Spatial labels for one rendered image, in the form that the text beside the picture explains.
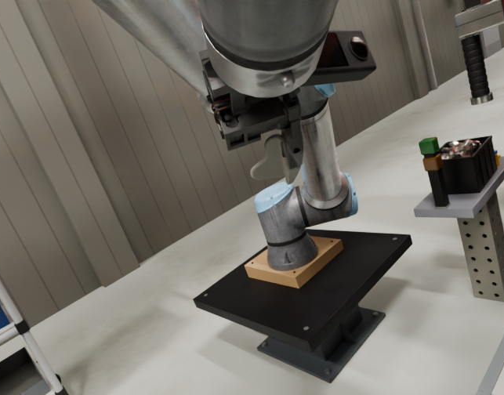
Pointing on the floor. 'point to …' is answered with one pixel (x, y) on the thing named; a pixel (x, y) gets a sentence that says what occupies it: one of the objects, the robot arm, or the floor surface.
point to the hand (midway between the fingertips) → (274, 130)
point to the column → (487, 252)
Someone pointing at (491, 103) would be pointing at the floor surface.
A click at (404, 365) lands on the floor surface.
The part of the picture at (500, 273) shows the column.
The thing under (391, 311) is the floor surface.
